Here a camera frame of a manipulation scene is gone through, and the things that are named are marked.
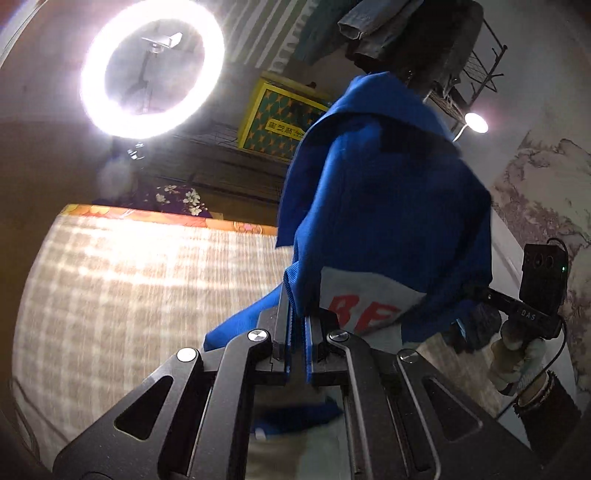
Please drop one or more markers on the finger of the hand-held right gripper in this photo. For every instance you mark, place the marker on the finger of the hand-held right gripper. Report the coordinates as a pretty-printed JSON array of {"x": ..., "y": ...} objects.
[{"x": 480, "y": 323}]

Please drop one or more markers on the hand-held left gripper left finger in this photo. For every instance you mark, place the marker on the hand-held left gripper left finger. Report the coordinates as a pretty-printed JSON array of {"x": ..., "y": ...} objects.
[{"x": 288, "y": 323}]

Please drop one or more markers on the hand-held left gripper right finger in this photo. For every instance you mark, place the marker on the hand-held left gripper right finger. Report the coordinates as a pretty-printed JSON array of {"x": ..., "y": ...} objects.
[{"x": 310, "y": 341}]

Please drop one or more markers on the white and blue jacket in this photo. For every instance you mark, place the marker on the white and blue jacket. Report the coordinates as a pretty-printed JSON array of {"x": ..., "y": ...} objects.
[{"x": 392, "y": 194}]

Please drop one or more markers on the black metal clothes rack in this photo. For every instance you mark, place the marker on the black metal clothes rack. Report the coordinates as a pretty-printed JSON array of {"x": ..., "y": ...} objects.
[{"x": 480, "y": 69}]

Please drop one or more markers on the person's right hand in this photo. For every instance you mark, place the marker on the person's right hand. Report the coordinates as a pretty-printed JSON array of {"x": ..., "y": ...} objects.
[{"x": 517, "y": 364}]

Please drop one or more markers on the checked bed mat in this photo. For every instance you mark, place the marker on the checked bed mat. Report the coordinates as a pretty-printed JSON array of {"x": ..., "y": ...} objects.
[{"x": 138, "y": 300}]

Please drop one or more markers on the small round lamp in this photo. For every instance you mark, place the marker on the small round lamp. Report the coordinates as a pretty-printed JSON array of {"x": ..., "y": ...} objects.
[{"x": 475, "y": 122}]

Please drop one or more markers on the dark floral cloth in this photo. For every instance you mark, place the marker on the dark floral cloth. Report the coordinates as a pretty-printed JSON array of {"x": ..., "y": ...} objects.
[{"x": 171, "y": 196}]

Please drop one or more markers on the orange floral bed sheet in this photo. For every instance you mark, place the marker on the orange floral bed sheet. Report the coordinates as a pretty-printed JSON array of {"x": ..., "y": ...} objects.
[{"x": 138, "y": 213}]

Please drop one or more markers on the yellow and green box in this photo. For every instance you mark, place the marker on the yellow and green box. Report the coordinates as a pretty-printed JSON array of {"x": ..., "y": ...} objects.
[{"x": 277, "y": 120}]

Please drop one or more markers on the hanging dark cloth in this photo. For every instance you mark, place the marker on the hanging dark cloth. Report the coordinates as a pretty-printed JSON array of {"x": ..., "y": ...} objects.
[{"x": 425, "y": 41}]

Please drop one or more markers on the striped curtain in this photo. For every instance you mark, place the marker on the striped curtain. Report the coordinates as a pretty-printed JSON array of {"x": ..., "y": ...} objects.
[{"x": 258, "y": 37}]

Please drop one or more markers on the hanging teal cloth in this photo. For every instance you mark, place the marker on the hanging teal cloth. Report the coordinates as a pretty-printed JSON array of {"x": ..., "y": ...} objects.
[{"x": 318, "y": 32}]

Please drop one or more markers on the hanging denim jeans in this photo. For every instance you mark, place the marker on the hanging denim jeans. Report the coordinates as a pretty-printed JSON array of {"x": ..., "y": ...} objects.
[{"x": 369, "y": 21}]

